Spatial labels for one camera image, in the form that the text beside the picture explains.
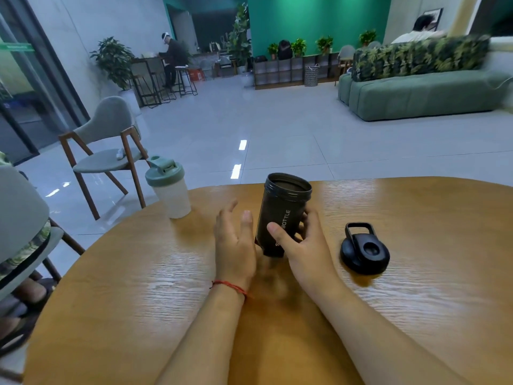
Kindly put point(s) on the person's right hand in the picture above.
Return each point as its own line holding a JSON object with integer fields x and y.
{"x": 310, "y": 264}

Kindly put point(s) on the person's left hand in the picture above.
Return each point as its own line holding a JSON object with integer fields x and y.
{"x": 234, "y": 252}

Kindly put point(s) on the black bottle lid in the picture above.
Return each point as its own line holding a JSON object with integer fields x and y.
{"x": 356, "y": 256}

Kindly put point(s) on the black shaker bottle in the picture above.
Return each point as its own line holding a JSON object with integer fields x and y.
{"x": 280, "y": 204}

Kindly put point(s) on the person's right forearm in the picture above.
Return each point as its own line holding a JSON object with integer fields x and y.
{"x": 372, "y": 344}

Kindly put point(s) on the person's left forearm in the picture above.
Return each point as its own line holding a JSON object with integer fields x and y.
{"x": 200, "y": 340}

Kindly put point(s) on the small white item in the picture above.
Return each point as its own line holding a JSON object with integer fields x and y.
{"x": 121, "y": 154}

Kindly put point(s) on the red crate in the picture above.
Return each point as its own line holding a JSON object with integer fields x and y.
{"x": 196, "y": 74}

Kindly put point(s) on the low dark wooden shelf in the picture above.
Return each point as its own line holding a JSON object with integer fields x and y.
{"x": 280, "y": 72}

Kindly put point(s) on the patterned laundry basket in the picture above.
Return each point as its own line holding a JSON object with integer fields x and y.
{"x": 311, "y": 76}

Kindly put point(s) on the white seat bar stool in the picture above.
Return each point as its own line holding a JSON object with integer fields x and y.
{"x": 182, "y": 68}

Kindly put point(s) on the green sofa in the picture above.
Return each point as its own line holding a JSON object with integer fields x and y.
{"x": 421, "y": 96}

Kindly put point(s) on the black bar chair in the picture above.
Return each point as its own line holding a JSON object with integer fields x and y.
{"x": 140, "y": 72}

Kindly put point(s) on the small potted plant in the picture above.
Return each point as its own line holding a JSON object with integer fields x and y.
{"x": 273, "y": 50}
{"x": 367, "y": 36}
{"x": 324, "y": 44}
{"x": 298, "y": 46}

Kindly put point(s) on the black backpack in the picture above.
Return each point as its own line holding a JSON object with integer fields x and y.
{"x": 285, "y": 50}

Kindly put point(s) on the leaf print seat cushion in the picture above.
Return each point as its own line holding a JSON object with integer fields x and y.
{"x": 24, "y": 248}

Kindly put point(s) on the black bar table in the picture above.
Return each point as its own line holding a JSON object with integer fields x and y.
{"x": 150, "y": 59}

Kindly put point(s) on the tall leafy plant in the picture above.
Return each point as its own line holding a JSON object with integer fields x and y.
{"x": 240, "y": 36}

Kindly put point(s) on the large plant white pot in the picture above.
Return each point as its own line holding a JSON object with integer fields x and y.
{"x": 114, "y": 60}

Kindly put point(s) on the leaf print sofa backrest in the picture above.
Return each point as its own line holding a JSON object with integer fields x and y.
{"x": 421, "y": 56}

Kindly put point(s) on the pale green leafy plant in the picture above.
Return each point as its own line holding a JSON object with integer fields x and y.
{"x": 4, "y": 159}

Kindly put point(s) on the framed picture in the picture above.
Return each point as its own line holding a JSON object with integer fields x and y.
{"x": 435, "y": 15}

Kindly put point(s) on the window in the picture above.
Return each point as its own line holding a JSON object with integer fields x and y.
{"x": 495, "y": 13}

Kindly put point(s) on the grey chair wooden frame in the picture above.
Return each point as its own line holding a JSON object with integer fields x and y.
{"x": 20, "y": 208}
{"x": 106, "y": 116}

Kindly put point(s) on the glass door black frame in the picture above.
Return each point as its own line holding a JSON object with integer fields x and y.
{"x": 24, "y": 96}

